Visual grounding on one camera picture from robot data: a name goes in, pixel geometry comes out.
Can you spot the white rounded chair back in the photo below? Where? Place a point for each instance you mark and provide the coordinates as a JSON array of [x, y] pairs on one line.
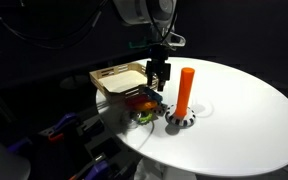
[[0, 160]]

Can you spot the orange peg stacker striped base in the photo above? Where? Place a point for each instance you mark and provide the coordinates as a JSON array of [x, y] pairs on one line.
[[185, 90]]

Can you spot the purple clamp with orange tip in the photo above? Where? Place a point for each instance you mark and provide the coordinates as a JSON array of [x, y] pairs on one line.
[[64, 120]]

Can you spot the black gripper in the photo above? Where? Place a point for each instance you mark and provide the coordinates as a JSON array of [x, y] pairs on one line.
[[159, 58]]

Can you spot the wooden slatted tray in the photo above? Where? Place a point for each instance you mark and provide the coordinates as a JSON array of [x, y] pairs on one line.
[[114, 83]]

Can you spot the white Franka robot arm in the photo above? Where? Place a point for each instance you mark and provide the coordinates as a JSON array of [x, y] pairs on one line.
[[144, 11]]

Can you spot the white table pedestal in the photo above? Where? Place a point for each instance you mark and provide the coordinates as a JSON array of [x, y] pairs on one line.
[[157, 171]]

